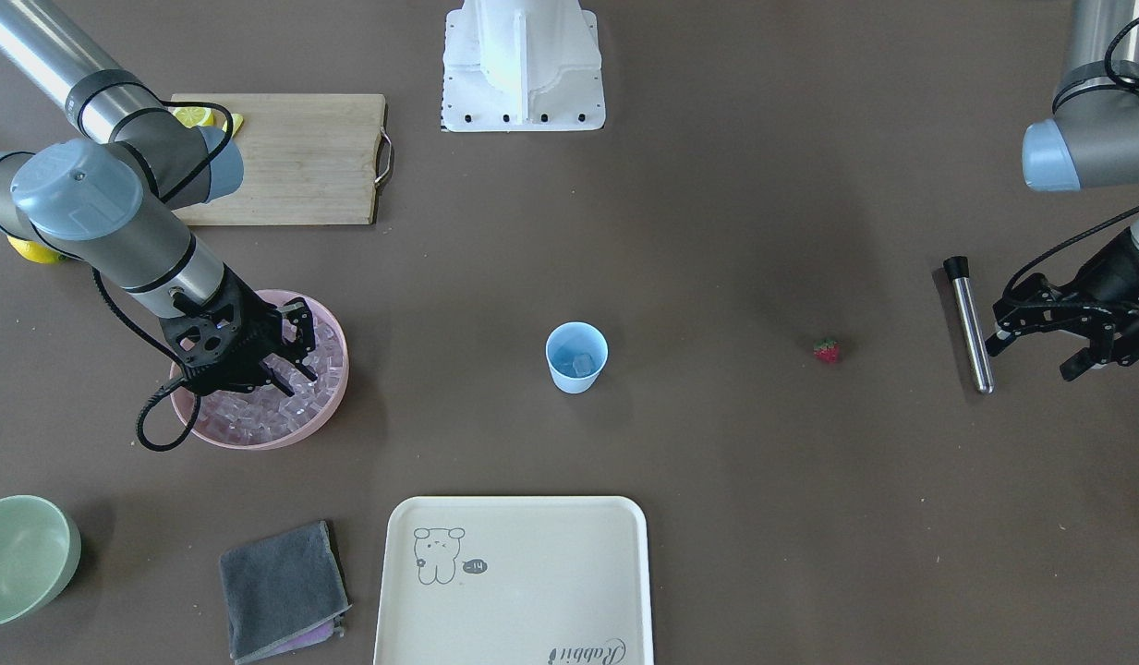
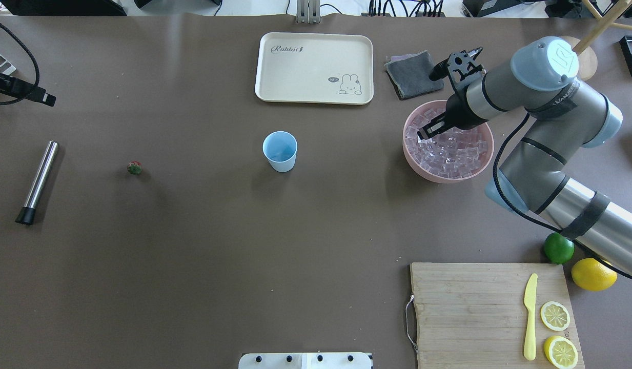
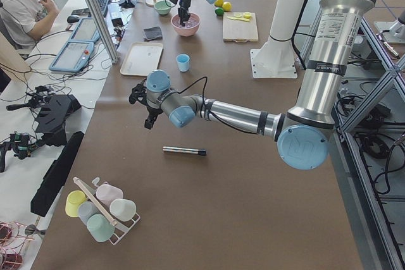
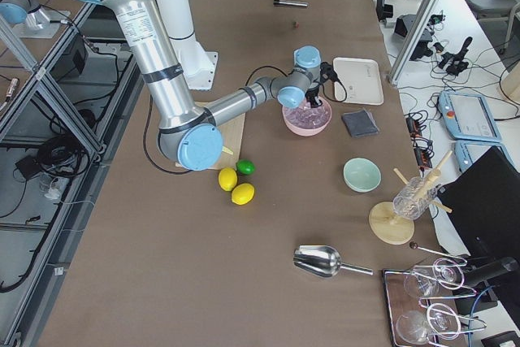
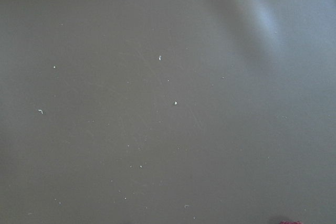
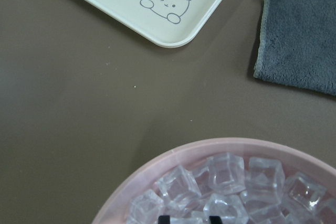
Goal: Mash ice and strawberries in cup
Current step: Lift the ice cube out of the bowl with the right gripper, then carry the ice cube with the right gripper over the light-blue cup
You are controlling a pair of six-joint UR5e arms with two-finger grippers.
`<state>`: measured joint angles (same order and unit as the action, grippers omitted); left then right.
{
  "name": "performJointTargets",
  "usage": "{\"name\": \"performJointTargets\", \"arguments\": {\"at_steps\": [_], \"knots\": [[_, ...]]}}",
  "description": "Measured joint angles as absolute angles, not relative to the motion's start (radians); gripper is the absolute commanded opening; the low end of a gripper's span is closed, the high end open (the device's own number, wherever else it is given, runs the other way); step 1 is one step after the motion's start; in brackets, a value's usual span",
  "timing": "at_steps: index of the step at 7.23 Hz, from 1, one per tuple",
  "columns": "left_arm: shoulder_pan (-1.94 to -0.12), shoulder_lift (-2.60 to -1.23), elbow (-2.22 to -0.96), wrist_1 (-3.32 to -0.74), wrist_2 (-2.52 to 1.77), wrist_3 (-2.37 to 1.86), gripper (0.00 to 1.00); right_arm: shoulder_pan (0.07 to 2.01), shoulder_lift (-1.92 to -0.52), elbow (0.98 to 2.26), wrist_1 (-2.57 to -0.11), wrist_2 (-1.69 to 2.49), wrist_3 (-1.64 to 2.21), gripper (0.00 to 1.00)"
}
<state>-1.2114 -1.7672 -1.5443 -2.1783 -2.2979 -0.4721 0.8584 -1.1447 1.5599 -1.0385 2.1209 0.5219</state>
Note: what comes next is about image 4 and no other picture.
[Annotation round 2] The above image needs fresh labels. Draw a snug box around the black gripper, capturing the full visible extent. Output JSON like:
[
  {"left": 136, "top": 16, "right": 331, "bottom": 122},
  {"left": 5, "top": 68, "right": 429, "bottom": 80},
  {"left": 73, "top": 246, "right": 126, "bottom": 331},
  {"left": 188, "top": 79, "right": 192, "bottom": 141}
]
[{"left": 305, "top": 85, "right": 322, "bottom": 108}]

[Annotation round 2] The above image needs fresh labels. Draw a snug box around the steel muddler black tip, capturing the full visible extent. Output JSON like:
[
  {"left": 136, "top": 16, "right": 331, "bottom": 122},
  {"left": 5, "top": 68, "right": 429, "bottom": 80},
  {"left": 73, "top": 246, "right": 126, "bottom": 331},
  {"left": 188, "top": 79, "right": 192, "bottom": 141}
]
[{"left": 273, "top": 0, "right": 309, "bottom": 8}]

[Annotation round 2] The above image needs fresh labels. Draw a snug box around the pink bowl of ice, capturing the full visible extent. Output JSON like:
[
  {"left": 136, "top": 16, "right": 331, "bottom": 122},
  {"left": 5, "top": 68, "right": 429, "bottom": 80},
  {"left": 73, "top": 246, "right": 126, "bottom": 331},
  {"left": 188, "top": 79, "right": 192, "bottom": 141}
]
[{"left": 282, "top": 98, "right": 332, "bottom": 137}]

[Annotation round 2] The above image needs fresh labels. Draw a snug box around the steel ice scoop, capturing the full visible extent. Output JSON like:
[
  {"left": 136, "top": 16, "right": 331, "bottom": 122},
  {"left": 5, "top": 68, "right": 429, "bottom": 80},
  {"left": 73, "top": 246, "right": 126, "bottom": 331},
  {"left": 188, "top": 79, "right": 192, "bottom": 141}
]
[{"left": 293, "top": 245, "right": 374, "bottom": 278}]

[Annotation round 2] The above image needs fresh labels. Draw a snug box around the grey folded cloth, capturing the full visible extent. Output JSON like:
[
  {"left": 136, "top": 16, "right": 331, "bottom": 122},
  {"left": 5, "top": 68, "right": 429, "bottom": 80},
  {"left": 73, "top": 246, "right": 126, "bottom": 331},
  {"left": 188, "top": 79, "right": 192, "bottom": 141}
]
[{"left": 341, "top": 109, "right": 379, "bottom": 138}]

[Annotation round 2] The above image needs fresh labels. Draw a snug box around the cream rabbit tray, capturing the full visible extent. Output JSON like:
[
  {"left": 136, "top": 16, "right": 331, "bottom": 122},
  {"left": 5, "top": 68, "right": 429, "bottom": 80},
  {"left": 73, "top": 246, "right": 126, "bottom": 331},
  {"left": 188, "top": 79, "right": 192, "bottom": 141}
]
[{"left": 333, "top": 58, "right": 384, "bottom": 106}]

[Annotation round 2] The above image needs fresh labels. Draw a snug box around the mint green bowl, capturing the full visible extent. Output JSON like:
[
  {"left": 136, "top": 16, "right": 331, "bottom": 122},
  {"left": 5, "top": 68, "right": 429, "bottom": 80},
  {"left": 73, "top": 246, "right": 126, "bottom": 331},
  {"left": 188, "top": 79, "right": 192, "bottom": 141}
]
[{"left": 343, "top": 158, "right": 382, "bottom": 193}]

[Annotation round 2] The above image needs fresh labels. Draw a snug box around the wooden cutting board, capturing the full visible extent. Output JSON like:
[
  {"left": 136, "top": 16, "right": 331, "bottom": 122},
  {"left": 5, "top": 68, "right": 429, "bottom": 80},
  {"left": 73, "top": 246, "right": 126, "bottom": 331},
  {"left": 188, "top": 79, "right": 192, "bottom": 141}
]
[{"left": 162, "top": 114, "right": 245, "bottom": 171}]

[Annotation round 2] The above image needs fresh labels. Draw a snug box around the green lime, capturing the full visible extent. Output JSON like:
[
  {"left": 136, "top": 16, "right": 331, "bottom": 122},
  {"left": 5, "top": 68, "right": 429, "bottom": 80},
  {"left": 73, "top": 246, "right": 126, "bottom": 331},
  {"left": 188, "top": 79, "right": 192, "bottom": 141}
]
[{"left": 236, "top": 159, "right": 256, "bottom": 176}]

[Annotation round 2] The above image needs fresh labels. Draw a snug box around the yellow plastic knife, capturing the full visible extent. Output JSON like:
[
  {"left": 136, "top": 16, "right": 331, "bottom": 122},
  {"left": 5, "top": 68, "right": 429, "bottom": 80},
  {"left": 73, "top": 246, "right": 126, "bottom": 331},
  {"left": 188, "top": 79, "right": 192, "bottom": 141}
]
[{"left": 222, "top": 146, "right": 234, "bottom": 155}]

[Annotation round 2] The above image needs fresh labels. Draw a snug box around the yellow lemon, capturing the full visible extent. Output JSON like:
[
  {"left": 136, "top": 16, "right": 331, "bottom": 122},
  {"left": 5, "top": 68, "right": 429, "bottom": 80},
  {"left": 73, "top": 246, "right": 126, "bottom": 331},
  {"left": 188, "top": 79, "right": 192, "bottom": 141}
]
[
  {"left": 218, "top": 167, "right": 238, "bottom": 192},
  {"left": 231, "top": 183, "right": 255, "bottom": 206}
]

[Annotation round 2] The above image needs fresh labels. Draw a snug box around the clear glass mug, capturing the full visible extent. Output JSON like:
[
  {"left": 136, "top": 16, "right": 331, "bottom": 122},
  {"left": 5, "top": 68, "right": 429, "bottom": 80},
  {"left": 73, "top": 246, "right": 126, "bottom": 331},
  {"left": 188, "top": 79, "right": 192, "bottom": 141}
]
[{"left": 392, "top": 177, "right": 439, "bottom": 220}]

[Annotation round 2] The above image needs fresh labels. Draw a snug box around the blue teach pendant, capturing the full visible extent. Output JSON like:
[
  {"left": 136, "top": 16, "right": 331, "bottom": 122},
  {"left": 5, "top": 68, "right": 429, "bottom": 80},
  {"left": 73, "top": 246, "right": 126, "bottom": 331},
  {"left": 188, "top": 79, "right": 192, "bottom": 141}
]
[
  {"left": 454, "top": 140, "right": 508, "bottom": 173},
  {"left": 437, "top": 91, "right": 502, "bottom": 142}
]

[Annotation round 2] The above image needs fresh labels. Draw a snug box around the wine glass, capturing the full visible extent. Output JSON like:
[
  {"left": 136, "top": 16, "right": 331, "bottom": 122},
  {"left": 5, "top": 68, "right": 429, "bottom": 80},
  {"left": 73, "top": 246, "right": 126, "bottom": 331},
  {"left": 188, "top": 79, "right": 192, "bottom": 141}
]
[
  {"left": 404, "top": 258, "right": 465, "bottom": 298},
  {"left": 396, "top": 303, "right": 462, "bottom": 346}
]

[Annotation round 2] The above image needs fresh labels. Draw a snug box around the black framed glass rack tray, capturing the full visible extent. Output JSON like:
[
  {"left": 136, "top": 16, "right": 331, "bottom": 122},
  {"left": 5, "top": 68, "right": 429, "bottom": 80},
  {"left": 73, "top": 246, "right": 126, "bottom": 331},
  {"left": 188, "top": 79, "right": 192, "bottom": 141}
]
[{"left": 383, "top": 269, "right": 487, "bottom": 346}]

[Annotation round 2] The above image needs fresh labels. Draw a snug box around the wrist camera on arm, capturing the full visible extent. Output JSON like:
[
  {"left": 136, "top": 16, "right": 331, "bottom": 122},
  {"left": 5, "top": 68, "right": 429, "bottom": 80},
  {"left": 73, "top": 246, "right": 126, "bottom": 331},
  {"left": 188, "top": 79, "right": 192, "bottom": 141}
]
[{"left": 320, "top": 62, "right": 340, "bottom": 85}]

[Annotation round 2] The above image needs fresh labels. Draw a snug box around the aluminium frame post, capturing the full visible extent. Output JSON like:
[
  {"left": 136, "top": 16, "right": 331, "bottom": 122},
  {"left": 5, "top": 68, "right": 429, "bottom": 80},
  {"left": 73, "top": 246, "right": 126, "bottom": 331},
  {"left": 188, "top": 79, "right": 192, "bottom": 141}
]
[{"left": 388, "top": 0, "right": 439, "bottom": 86}]

